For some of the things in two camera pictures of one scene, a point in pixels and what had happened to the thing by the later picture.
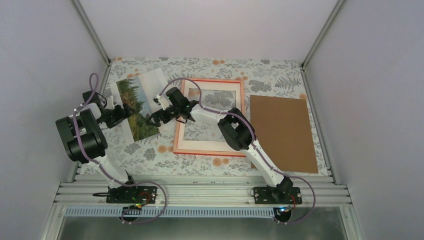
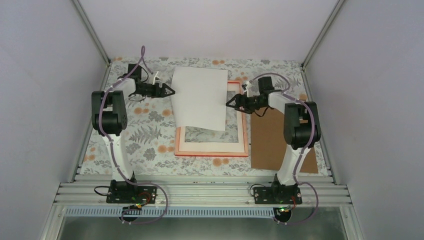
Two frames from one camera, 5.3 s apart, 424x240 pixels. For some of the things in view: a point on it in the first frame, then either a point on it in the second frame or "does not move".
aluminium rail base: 203,189 does not move
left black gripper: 122,116 -> 162,93
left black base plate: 132,194 does not move
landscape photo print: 133,92 -> 198,97
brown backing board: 281,129 does not move
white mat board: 197,146 does not move
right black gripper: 160,113 -> 238,97
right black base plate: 285,195 does not move
